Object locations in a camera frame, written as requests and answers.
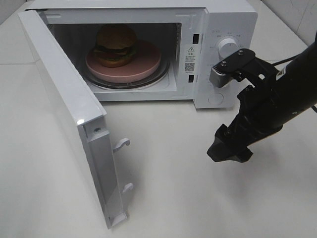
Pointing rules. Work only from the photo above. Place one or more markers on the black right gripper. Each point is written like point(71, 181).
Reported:
point(247, 128)

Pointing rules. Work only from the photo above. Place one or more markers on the round white door button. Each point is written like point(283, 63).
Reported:
point(216, 99)

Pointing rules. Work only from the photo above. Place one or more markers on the pink round plate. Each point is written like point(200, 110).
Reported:
point(144, 63)

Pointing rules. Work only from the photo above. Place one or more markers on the burger with lettuce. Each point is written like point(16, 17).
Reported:
point(115, 45)

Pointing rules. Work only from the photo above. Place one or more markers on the white microwave door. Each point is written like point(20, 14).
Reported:
point(81, 116)

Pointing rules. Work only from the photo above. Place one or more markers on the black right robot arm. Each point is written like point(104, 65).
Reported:
point(273, 98)

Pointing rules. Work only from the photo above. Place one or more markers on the upper white power knob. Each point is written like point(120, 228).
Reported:
point(227, 46)

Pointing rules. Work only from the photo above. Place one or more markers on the white warning label sticker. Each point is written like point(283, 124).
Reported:
point(190, 58)

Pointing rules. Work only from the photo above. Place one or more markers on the glass microwave turntable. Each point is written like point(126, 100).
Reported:
point(157, 76)

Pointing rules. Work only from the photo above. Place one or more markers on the white microwave oven body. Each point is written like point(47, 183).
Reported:
point(169, 25)

